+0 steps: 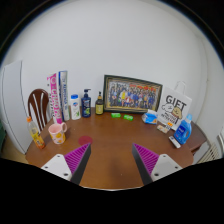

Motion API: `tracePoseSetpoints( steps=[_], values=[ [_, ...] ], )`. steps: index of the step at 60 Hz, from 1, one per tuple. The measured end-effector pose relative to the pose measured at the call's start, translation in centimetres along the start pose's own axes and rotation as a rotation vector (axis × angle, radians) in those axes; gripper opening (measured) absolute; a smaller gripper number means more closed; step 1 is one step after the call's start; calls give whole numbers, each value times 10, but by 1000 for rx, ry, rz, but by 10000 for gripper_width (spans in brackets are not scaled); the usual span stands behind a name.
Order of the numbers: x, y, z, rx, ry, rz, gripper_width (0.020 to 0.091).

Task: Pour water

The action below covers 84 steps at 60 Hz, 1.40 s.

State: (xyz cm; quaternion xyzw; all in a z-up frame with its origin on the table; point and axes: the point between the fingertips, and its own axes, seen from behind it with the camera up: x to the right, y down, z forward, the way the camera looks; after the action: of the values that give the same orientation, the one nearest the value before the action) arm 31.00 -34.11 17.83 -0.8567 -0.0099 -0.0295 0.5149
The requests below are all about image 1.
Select white radiator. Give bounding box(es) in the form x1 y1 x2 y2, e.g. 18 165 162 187
199 133 224 164

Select orange juice bottle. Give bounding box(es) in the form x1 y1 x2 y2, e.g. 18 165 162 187
26 115 46 150

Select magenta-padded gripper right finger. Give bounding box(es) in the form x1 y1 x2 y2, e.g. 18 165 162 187
131 143 184 186

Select green crate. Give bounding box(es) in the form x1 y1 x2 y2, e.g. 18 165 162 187
0 119 6 151

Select brown wooden chair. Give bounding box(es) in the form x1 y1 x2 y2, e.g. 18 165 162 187
27 88 53 133

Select pink mug with yellow print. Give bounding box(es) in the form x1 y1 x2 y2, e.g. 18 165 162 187
48 121 68 145

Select blue and white tissue pack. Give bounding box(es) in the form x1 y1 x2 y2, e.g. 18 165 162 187
141 109 158 125

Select blue detergent bottle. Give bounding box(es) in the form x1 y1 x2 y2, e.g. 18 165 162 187
173 113 194 145

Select white paper gift bag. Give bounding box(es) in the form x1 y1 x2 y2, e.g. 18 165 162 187
157 80 193 132

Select small beige snack packet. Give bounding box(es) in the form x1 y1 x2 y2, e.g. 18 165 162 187
156 123 171 134

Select small amber pump bottle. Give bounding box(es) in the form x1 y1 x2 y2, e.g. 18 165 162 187
95 91 105 116

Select framed group photo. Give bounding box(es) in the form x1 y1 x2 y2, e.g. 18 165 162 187
102 74 164 114

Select white bottle with blue cap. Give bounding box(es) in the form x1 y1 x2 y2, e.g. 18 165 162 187
69 94 82 121

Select white remote control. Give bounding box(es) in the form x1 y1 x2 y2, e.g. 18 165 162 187
168 135 182 149

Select flat round red coaster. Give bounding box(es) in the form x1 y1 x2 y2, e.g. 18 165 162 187
78 134 94 147

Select white refrigerator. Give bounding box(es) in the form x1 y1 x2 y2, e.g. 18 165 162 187
0 59 33 155

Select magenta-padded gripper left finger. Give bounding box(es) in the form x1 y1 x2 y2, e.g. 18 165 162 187
40 143 92 185

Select dark blue pump bottle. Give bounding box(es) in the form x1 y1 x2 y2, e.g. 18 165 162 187
81 88 93 118

